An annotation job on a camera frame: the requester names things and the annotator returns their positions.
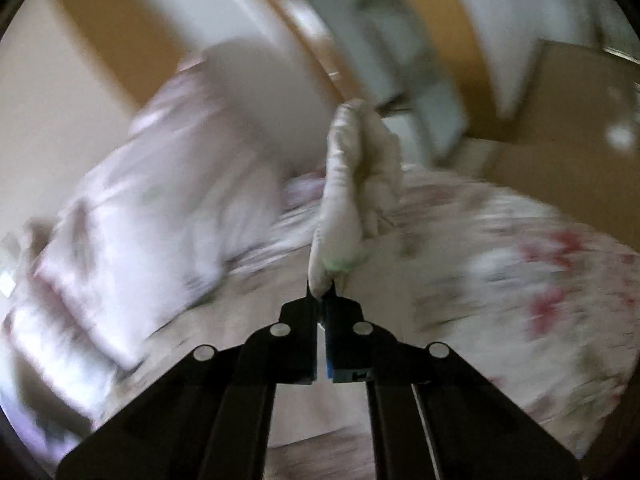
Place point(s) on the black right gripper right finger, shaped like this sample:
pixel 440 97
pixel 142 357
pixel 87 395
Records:
pixel 433 415

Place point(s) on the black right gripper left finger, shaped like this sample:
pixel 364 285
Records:
pixel 209 416

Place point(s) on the beige quilted down jacket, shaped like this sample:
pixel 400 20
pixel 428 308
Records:
pixel 363 184

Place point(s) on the pink lavender print pillow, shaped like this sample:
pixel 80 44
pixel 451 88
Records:
pixel 147 234

